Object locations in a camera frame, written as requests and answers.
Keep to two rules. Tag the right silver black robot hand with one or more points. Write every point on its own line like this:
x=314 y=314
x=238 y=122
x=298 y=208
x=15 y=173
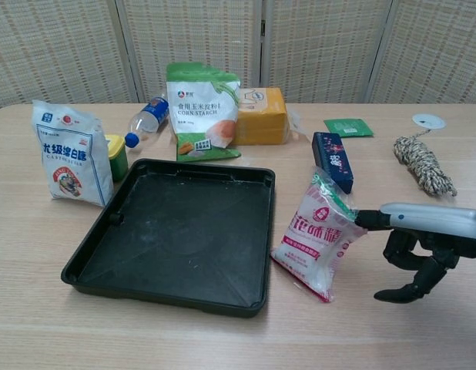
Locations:
x=434 y=225

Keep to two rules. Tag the pink white sugar bag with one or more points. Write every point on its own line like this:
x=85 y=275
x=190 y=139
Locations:
x=319 y=239

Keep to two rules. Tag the black square plastic tray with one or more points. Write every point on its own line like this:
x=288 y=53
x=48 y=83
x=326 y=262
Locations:
x=176 y=235

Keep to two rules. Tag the green white corn starch bag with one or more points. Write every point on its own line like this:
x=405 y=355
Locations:
x=199 y=112

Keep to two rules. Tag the white sugar bag blue print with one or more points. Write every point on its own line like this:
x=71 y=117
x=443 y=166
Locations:
x=72 y=162

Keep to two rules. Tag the dark blue floral box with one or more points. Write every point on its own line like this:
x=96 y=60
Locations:
x=332 y=160

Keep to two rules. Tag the green flat sachet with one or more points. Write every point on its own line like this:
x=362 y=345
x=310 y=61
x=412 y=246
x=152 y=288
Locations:
x=347 y=127

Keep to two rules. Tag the clear plastic wrapper piece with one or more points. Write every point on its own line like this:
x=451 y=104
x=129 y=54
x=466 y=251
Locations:
x=295 y=125

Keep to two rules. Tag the yellow tissue pack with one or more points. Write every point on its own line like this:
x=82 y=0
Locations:
x=261 y=123

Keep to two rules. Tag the clear plastic bottle blue cap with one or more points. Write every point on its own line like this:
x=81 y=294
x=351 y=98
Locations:
x=145 y=119

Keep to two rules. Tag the green container yellow lid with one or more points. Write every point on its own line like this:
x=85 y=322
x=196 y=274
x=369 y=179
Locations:
x=118 y=162

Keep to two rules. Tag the woven folding screen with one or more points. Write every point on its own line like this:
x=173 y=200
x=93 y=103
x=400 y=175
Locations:
x=68 y=50

